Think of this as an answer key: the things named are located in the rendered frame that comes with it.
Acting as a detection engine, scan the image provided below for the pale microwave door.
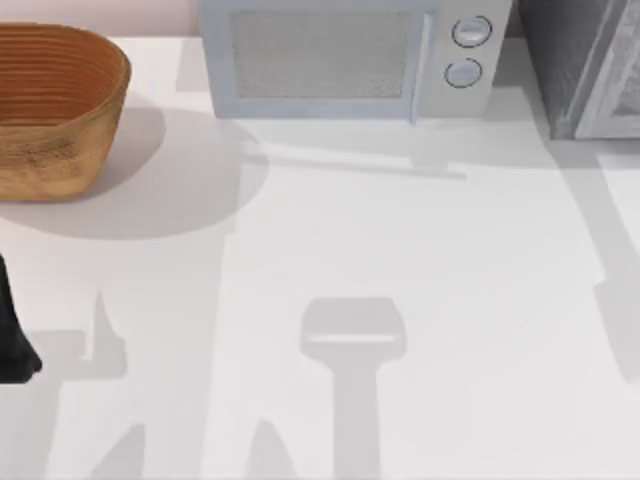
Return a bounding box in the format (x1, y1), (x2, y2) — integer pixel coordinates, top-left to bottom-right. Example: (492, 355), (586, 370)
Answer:
(195, 0), (443, 121)

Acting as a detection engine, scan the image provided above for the pale microwave oven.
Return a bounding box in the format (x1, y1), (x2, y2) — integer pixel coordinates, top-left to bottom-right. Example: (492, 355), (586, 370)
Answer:
(193, 0), (514, 125)

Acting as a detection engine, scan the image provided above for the round microwave knob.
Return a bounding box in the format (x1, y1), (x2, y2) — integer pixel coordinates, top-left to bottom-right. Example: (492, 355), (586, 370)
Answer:
(451, 14), (494, 50)
(443, 56), (485, 90)

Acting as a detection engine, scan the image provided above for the brown woven basket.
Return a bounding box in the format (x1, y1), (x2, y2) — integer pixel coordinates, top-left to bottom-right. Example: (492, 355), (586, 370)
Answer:
(0, 23), (133, 203)

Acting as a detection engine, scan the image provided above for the grey cabinet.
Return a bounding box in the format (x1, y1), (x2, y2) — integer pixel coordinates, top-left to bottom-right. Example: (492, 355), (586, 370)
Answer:
(517, 0), (640, 142)

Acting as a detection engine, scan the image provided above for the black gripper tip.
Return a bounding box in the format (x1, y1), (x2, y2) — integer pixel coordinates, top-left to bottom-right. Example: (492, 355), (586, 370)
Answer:
(0, 254), (43, 386)

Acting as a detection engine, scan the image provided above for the microwave door handle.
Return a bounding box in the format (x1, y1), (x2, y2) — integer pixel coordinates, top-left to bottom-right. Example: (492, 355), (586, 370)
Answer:
(409, 12), (434, 126)

